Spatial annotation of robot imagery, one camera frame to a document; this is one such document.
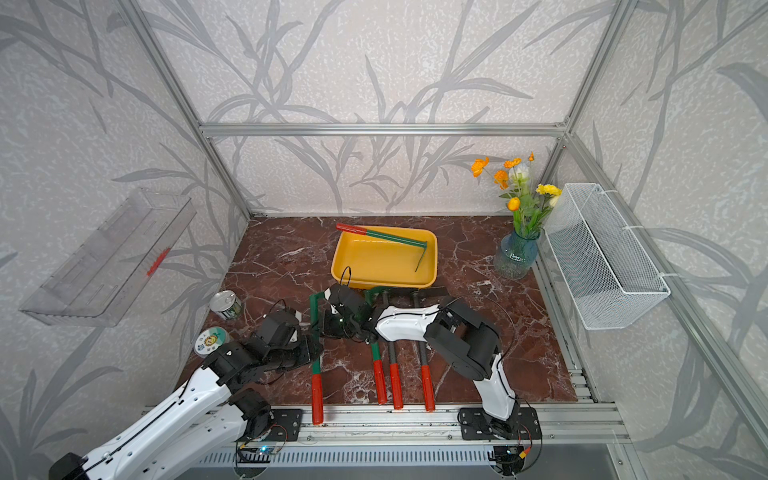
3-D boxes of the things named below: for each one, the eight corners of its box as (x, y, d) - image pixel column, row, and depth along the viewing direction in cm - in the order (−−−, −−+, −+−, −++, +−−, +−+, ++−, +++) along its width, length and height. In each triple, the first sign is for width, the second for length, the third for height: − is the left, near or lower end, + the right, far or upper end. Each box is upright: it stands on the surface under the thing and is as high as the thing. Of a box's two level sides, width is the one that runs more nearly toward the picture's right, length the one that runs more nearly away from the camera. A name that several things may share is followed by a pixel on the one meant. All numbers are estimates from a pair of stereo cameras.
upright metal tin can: (216, 320, 94) (205, 311, 89) (225, 300, 99) (215, 290, 94) (238, 320, 94) (229, 311, 89) (246, 300, 99) (238, 290, 94)
